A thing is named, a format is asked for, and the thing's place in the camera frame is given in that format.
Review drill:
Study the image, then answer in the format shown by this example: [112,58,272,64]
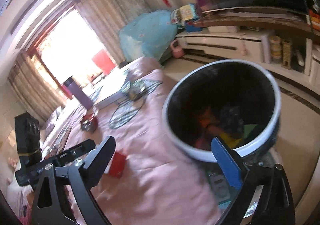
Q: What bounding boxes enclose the pink kettlebell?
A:
[170,40,185,59]

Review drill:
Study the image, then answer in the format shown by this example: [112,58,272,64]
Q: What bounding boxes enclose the yellow stacked jars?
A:
[271,36,282,63]

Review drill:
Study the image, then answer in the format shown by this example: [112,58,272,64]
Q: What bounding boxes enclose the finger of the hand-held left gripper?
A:
[47,140,96,167]

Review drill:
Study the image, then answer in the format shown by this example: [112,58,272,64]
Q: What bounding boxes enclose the illustrated book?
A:
[96,67,132,110]

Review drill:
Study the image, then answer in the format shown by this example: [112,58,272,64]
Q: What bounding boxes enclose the white television cabinet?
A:
[175,6,320,85]

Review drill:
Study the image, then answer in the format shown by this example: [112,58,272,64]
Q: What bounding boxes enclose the yellow blue toy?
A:
[171,3,203,32]

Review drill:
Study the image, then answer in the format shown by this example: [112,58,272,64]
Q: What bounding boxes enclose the red small box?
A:
[306,6,320,31]

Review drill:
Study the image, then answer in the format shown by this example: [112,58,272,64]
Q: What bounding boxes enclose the beige tall box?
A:
[282,40,293,69]

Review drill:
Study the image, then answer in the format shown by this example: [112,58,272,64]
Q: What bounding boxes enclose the purple thermos bottle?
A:
[62,77,93,110]

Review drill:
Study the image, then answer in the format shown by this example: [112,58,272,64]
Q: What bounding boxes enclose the white-rimmed black trash bin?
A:
[162,59,282,163]

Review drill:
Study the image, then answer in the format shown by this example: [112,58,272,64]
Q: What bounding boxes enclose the balcony sliding door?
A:
[27,7,118,95]

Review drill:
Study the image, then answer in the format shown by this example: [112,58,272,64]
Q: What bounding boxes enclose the beige patterned curtain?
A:
[72,0,155,63]
[7,51,63,120]

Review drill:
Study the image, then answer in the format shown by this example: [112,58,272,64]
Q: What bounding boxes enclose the gold foil wrapper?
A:
[126,87,140,100]

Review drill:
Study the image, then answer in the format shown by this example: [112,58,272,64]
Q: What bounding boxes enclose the red chair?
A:
[92,48,117,75]

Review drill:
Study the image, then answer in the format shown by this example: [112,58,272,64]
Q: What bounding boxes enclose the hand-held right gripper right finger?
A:
[211,137,296,225]

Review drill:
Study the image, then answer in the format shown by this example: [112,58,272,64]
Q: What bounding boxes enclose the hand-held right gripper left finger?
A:
[31,135,117,225]

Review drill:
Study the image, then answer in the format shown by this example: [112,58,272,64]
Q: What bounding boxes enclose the red cardboard box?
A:
[107,151,127,179]

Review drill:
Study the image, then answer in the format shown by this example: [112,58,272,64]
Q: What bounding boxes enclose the teal white box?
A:
[209,168,234,207]

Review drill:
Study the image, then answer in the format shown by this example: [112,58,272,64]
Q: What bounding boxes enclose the light blue cover cloth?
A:
[119,10,178,61]

